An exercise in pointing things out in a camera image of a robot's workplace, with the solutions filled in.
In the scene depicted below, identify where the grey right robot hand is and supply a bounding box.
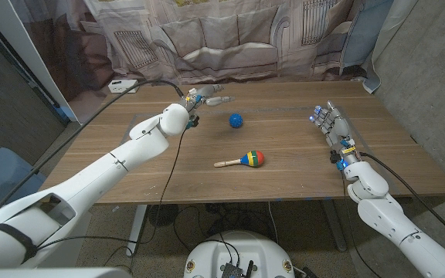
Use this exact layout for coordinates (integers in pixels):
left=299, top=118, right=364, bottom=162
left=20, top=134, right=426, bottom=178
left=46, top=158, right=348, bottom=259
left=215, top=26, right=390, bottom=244
left=308, top=100, right=360, bottom=166

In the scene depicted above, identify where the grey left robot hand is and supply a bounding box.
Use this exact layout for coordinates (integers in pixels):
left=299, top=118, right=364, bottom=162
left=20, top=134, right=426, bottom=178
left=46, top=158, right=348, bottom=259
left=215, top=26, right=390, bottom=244
left=183, top=83, right=235, bottom=112

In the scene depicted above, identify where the blue spiky stress ball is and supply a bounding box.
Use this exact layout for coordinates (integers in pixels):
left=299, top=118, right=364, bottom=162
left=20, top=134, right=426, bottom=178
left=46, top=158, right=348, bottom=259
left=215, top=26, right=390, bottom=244
left=228, top=113, right=244, bottom=129

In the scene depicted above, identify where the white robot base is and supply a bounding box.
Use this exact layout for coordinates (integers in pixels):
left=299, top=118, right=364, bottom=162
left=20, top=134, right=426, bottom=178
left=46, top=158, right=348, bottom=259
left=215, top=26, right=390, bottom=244
left=183, top=230, right=296, bottom=278

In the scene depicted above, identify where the colourful striped wooden maraca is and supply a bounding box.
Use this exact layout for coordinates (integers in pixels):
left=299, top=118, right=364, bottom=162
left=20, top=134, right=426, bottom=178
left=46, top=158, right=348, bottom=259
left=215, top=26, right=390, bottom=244
left=213, top=149, right=266, bottom=168

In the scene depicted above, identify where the printed sofa room backdrop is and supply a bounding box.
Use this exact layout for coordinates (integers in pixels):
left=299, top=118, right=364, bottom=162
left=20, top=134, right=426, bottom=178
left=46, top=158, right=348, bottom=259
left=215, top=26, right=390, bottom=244
left=8, top=0, right=396, bottom=125

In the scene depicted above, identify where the white power strip box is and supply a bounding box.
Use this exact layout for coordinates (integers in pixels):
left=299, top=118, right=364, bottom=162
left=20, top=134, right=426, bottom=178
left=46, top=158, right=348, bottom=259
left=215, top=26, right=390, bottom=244
left=107, top=79, right=141, bottom=94

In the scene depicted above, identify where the metal table leg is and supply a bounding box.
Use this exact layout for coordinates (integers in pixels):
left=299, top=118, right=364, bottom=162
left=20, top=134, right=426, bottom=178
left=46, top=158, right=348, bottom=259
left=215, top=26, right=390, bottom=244
left=125, top=204, right=148, bottom=256
left=321, top=199, right=348, bottom=253

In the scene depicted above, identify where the pale blue curtain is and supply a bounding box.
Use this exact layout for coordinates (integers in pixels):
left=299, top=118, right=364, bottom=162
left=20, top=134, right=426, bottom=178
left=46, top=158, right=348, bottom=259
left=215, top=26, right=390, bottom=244
left=340, top=0, right=396, bottom=93

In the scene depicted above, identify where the black round floor fan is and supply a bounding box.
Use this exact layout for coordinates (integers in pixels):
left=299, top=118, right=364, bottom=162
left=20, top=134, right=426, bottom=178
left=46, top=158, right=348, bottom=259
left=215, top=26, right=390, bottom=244
left=148, top=203, right=180, bottom=228

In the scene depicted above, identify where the black antenna module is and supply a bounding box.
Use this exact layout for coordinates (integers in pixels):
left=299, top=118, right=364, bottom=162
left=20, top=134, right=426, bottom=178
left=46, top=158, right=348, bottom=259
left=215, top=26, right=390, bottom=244
left=219, top=259, right=255, bottom=278

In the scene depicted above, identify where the white partition panel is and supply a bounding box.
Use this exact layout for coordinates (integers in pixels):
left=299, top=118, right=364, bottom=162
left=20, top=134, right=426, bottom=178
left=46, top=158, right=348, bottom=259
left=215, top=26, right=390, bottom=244
left=0, top=0, right=73, bottom=117

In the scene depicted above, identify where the blue plastic bin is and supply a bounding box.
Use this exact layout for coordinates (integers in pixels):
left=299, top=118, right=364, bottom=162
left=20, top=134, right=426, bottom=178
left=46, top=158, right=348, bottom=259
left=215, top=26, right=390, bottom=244
left=0, top=147, right=46, bottom=221

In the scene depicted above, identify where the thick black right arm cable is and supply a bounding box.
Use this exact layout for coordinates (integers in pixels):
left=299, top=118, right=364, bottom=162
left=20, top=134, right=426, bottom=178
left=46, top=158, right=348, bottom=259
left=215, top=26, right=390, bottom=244
left=358, top=151, right=445, bottom=249

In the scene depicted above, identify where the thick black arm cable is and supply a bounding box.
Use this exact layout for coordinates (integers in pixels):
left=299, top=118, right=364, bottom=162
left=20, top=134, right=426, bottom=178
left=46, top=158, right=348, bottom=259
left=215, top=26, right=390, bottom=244
left=358, top=151, right=445, bottom=249
left=0, top=79, right=187, bottom=213

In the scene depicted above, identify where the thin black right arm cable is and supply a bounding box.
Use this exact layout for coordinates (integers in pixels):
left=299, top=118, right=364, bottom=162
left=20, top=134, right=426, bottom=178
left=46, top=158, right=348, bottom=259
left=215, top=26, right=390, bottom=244
left=338, top=169, right=384, bottom=278

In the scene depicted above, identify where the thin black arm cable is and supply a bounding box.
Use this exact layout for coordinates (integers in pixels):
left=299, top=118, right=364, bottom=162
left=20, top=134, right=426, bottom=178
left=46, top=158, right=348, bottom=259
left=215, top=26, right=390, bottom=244
left=338, top=169, right=384, bottom=278
left=36, top=127, right=189, bottom=250

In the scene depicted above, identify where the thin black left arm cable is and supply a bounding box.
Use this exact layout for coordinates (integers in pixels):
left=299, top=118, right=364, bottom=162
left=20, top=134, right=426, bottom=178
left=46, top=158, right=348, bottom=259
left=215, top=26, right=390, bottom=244
left=36, top=127, right=189, bottom=250

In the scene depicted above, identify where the grey floor cable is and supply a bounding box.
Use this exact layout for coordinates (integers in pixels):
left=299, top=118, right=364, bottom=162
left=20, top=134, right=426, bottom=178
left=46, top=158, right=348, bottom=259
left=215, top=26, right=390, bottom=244
left=267, top=201, right=278, bottom=244

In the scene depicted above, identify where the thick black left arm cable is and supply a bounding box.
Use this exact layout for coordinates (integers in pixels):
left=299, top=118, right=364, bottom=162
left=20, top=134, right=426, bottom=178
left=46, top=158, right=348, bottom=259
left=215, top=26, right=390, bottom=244
left=0, top=79, right=187, bottom=213

